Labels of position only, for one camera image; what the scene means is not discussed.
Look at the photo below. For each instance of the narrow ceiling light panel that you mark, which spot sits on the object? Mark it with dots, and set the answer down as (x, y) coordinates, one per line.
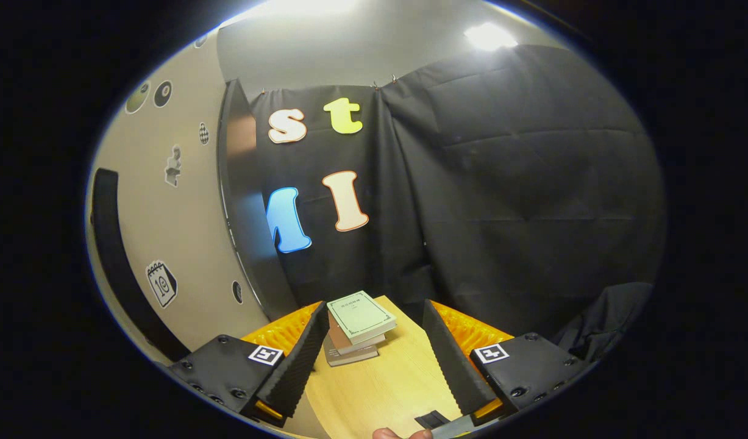
(489, 36)

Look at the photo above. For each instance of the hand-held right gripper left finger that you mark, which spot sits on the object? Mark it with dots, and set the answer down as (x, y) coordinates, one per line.
(297, 360)

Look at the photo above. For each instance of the brown book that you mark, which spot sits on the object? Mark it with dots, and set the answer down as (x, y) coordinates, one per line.
(340, 341)

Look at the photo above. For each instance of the green book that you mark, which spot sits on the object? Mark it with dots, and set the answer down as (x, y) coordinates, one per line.
(358, 314)

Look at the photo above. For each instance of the grey cabinet door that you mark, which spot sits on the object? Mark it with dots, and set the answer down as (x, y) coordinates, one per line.
(185, 231)

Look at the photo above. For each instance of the black backdrop cloth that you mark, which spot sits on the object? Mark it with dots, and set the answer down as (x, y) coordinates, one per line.
(502, 183)

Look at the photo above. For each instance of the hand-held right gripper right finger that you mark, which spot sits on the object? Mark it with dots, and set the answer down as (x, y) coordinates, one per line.
(450, 360)

